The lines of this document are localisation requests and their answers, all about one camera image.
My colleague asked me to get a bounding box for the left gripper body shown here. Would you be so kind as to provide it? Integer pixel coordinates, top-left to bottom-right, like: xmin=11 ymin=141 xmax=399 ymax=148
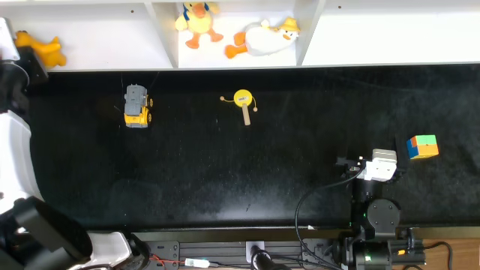
xmin=17 ymin=58 xmax=50 ymax=87

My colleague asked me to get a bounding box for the yellow rattle drum toy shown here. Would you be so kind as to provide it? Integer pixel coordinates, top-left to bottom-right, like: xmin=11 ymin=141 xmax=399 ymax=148
xmin=219 ymin=88 xmax=259 ymax=127

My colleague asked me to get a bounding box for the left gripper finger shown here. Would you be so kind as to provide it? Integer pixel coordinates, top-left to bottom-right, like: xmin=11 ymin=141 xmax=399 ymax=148
xmin=22 ymin=46 xmax=47 ymax=73

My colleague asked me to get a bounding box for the white shelf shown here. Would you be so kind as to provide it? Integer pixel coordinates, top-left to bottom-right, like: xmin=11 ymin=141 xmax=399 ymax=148
xmin=0 ymin=0 xmax=480 ymax=73

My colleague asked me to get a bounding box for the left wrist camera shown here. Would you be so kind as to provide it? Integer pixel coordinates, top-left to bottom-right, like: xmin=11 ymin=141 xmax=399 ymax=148
xmin=0 ymin=16 xmax=21 ymax=62

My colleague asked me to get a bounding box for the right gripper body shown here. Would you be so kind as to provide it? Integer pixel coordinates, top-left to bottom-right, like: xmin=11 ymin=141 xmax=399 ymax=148
xmin=389 ymin=167 xmax=409 ymax=182

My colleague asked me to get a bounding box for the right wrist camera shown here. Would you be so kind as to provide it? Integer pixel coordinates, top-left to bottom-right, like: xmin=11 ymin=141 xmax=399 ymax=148
xmin=360 ymin=148 xmax=398 ymax=182

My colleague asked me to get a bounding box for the grey and yellow toy truck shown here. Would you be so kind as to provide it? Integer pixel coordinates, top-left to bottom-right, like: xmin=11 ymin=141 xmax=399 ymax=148
xmin=123 ymin=84 xmax=155 ymax=129

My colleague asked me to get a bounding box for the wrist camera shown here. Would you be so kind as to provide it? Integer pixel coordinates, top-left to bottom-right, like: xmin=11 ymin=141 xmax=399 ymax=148
xmin=360 ymin=148 xmax=398 ymax=182
xmin=0 ymin=16 xmax=21 ymax=62

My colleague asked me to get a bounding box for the thin black cable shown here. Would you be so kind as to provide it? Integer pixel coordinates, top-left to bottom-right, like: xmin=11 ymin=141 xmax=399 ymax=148
xmin=423 ymin=241 xmax=454 ymax=270

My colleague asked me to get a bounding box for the many-coloured puzzle cube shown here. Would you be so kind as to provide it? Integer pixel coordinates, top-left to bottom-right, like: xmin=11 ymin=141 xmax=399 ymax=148
xmin=406 ymin=134 xmax=440 ymax=161

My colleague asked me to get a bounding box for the mounting rail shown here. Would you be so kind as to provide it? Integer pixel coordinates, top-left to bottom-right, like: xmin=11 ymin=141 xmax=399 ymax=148
xmin=144 ymin=238 xmax=353 ymax=270

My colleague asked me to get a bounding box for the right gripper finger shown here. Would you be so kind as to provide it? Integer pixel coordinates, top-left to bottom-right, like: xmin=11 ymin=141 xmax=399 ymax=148
xmin=394 ymin=133 xmax=410 ymax=173

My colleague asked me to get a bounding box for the white plush duck yellow hat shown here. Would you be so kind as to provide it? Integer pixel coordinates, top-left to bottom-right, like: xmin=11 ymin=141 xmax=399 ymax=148
xmin=223 ymin=16 xmax=301 ymax=60

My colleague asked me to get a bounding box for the orange dinosaur toy figure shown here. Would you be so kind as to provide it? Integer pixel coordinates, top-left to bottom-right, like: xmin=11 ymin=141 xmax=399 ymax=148
xmin=14 ymin=30 xmax=68 ymax=70

